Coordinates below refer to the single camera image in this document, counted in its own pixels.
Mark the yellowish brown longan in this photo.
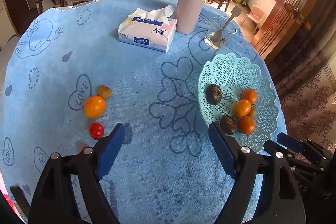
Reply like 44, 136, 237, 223
248, 107, 257, 119

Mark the tan longan fruit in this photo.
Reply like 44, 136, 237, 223
97, 85, 113, 100

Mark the teal lattice fruit basket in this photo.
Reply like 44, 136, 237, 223
198, 53, 279, 152

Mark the clear glass cup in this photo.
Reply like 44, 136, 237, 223
204, 15, 237, 51

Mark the metal spoon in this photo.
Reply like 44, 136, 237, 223
209, 5, 242, 45

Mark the wooden door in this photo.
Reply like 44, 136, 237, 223
251, 0, 318, 64

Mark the dark brown water chestnut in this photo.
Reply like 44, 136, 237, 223
206, 84, 222, 105

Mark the small mandarin orange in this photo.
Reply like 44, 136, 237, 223
238, 116, 255, 135
241, 89, 258, 105

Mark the pink thermos cup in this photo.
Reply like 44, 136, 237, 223
175, 0, 205, 34

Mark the oval orange citrus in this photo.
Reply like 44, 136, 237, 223
83, 96, 106, 119

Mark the small pink child chair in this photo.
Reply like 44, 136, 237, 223
241, 5, 265, 34

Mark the large orange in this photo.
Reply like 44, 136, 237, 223
232, 99, 252, 118

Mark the light blue printed towel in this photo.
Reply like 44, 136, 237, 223
0, 0, 288, 224

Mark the tissue pack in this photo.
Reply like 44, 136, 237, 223
118, 5, 177, 53

